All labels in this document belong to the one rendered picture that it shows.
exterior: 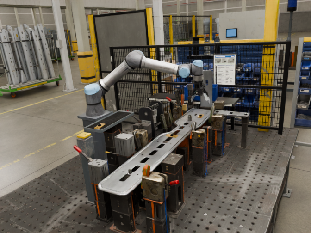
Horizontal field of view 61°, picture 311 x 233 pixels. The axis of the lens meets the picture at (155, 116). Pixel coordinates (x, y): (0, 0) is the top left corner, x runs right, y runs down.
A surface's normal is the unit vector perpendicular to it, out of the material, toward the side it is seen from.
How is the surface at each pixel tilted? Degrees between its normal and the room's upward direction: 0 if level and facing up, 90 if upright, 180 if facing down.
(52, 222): 0
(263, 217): 0
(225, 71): 90
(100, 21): 89
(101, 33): 90
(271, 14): 92
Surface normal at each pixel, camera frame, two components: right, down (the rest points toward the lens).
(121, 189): -0.07, -0.95
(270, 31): -0.44, 0.32
